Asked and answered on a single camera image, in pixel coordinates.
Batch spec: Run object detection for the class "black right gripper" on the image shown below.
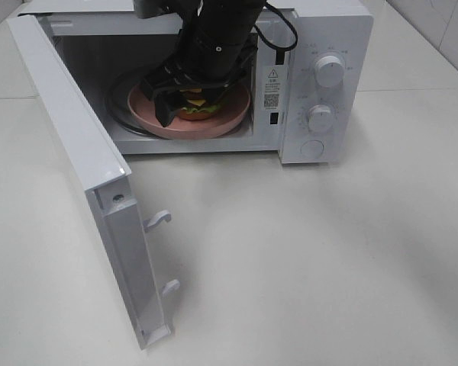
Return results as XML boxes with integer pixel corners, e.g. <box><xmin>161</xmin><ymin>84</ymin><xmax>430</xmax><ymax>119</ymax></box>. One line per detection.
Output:
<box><xmin>140</xmin><ymin>41</ymin><xmax>257</xmax><ymax>127</ymax></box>

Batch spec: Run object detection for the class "burger with lettuce and cheese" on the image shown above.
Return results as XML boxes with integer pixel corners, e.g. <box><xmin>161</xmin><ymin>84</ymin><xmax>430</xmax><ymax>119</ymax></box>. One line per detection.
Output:
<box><xmin>177</xmin><ymin>88</ymin><xmax>221</xmax><ymax>121</ymax></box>

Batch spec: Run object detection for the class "pink round plate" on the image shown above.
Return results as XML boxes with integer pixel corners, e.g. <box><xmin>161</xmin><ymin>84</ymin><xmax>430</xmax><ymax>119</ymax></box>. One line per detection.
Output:
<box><xmin>127</xmin><ymin>83</ymin><xmax>250</xmax><ymax>140</ymax></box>

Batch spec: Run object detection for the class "white microwave door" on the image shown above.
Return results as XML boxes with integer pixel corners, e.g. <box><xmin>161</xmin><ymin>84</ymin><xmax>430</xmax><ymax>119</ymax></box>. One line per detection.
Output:
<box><xmin>8</xmin><ymin>15</ymin><xmax>179</xmax><ymax>349</ymax></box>

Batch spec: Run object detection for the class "round white door button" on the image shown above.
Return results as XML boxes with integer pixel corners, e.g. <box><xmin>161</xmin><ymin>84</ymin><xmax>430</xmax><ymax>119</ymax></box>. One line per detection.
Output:
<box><xmin>301</xmin><ymin>140</ymin><xmax>324</xmax><ymax>159</ymax></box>

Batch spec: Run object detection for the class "white timer knob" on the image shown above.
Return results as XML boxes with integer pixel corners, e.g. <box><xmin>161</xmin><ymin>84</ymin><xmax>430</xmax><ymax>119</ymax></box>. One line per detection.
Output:
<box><xmin>307</xmin><ymin>104</ymin><xmax>334</xmax><ymax>133</ymax></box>

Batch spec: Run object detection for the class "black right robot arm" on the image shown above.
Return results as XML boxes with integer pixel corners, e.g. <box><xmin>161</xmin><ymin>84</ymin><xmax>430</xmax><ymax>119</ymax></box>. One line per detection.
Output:
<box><xmin>140</xmin><ymin>1</ymin><xmax>265</xmax><ymax>127</ymax></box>

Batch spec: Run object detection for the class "glass microwave turntable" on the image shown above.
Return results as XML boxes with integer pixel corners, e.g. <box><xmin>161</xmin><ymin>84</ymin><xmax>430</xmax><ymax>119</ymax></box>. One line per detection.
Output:
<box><xmin>104</xmin><ymin>66</ymin><xmax>249</xmax><ymax>137</ymax></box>

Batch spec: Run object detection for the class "white microwave oven body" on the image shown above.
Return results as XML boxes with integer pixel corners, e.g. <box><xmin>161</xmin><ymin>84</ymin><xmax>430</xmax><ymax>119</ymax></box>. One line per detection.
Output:
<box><xmin>16</xmin><ymin>1</ymin><xmax>373</xmax><ymax>164</ymax></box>

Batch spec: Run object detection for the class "upper white power knob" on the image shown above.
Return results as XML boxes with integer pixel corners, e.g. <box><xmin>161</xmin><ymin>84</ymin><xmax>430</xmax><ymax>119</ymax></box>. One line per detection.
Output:
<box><xmin>314</xmin><ymin>54</ymin><xmax>344</xmax><ymax>88</ymax></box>

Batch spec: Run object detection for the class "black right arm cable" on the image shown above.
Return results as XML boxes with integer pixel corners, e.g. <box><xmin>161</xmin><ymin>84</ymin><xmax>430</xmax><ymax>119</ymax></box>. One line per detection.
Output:
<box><xmin>253</xmin><ymin>0</ymin><xmax>299</xmax><ymax>66</ymax></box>

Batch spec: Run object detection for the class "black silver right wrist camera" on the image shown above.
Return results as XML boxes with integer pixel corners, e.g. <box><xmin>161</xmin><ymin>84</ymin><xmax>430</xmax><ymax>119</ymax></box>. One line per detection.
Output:
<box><xmin>132</xmin><ymin>0</ymin><xmax>181</xmax><ymax>19</ymax></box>

